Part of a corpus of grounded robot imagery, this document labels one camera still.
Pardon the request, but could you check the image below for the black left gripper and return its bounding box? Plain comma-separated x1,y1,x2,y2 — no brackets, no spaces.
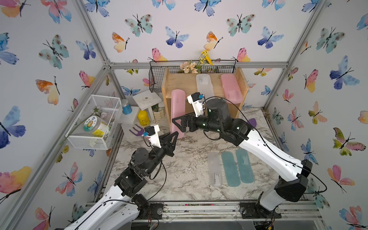
142,131,176,177

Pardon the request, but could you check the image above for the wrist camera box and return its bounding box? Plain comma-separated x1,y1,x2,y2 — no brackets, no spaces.
143,125,161,148
187,92,205,117

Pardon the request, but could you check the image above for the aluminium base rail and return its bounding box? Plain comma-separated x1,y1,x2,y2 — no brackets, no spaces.
80,199,320,223

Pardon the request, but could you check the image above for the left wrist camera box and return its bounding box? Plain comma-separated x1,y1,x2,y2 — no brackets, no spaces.
143,125,161,148

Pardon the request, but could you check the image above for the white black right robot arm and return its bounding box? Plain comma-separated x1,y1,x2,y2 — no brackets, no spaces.
172,97,312,214

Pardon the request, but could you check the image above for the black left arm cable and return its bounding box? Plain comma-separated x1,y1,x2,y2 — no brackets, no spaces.
100,160,168,206

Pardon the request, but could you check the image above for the purple pink toy trowel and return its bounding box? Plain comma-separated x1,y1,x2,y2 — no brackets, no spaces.
248,118,257,128

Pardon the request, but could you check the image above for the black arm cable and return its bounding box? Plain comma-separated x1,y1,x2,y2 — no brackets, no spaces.
201,96,328,196
100,160,168,206

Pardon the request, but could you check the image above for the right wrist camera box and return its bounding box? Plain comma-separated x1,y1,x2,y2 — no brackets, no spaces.
187,92,205,117

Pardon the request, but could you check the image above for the blue glitter jar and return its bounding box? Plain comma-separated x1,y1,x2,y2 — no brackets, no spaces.
121,99,132,115

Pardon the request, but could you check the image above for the teal pencil case with label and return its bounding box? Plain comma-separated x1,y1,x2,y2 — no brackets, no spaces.
236,149,255,184

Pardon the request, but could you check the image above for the white small stool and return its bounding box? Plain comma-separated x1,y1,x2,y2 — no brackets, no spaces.
132,90,162,121

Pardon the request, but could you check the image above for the yellow bottle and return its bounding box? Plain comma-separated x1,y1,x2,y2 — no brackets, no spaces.
137,110,150,127

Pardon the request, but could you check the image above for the white wire mesh box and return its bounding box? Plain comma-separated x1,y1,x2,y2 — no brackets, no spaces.
65,94,122,150

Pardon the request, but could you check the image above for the black wire basket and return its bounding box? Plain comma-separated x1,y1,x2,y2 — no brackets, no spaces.
149,58,237,93

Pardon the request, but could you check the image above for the small potted plant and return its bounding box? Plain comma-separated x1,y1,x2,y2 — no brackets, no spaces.
151,103,165,120

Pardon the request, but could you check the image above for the clear frosted pencil case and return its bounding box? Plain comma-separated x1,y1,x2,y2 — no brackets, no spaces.
208,151,222,187

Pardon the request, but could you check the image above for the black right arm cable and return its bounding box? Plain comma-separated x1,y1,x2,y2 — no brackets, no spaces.
201,96,328,196

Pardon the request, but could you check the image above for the round colourful tin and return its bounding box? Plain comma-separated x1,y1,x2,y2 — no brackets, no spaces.
83,116,109,138

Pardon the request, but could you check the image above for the wooden two-tier shelf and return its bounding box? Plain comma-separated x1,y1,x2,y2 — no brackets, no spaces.
162,68,249,123

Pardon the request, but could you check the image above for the purple pink toy rake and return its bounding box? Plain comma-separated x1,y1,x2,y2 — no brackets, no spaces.
129,124,145,137

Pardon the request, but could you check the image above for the artificial flowers bunch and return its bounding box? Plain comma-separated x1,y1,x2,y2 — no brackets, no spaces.
180,50,213,74

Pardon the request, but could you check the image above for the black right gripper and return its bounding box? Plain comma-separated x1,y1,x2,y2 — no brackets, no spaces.
172,110,226,137

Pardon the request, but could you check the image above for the white step block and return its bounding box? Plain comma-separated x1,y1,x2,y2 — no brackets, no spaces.
118,113,142,135

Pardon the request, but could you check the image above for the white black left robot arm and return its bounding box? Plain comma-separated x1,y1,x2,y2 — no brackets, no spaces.
67,132,179,230

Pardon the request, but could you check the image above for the pink pencil case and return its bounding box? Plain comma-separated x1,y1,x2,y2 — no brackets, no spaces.
170,89,186,139
221,74,243,104

